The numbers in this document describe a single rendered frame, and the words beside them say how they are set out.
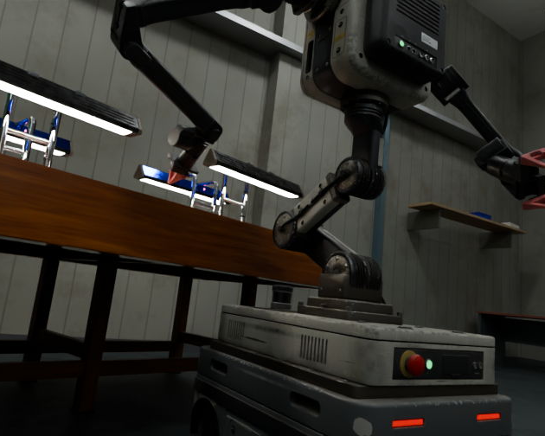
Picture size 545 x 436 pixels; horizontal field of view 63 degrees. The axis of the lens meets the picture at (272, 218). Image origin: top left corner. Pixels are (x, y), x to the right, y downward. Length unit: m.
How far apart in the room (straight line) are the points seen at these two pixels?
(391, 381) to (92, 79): 3.44
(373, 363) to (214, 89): 3.65
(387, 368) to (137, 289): 3.01
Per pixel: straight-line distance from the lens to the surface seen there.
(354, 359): 0.93
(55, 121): 1.79
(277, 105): 4.40
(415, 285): 5.67
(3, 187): 1.19
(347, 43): 1.27
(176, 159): 1.50
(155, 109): 4.01
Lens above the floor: 0.50
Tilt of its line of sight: 10 degrees up
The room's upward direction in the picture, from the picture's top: 6 degrees clockwise
